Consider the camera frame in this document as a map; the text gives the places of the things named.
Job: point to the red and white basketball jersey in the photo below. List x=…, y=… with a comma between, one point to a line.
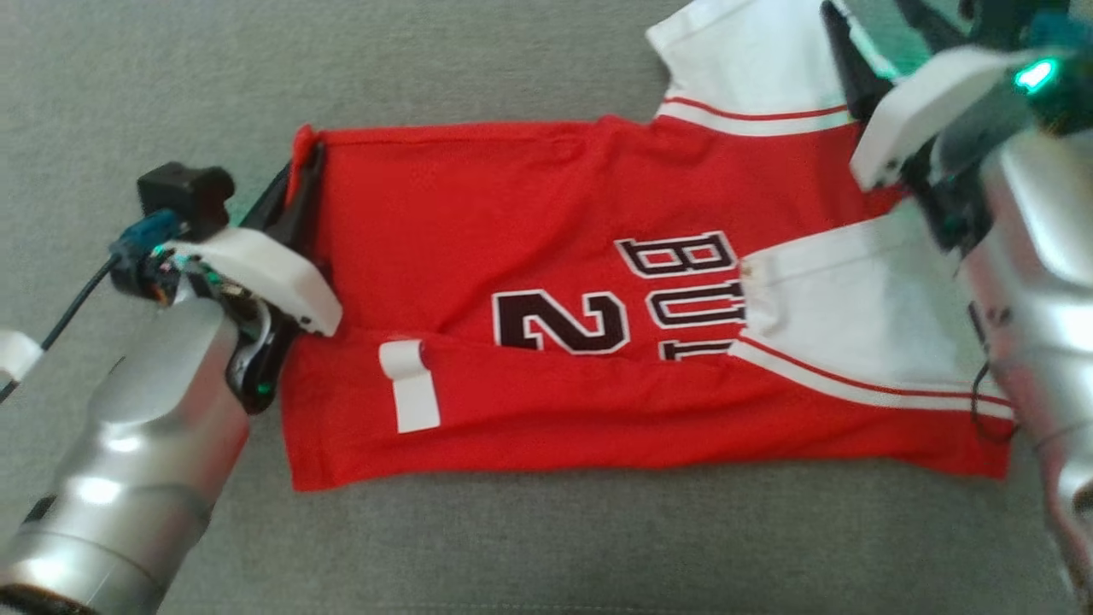
x=512, y=213

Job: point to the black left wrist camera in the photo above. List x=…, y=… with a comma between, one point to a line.
x=184, y=192

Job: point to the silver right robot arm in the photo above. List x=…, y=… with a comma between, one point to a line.
x=1042, y=256

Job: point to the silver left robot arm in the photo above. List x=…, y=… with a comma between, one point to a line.
x=137, y=444

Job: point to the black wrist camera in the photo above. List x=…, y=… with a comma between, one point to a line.
x=184, y=192
x=1063, y=94

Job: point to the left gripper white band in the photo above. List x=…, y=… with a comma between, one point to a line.
x=273, y=273

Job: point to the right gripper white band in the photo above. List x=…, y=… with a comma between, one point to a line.
x=922, y=107

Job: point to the large grey sofa seat cushion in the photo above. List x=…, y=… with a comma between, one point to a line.
x=512, y=547

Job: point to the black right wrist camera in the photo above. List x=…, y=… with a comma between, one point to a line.
x=1063, y=94

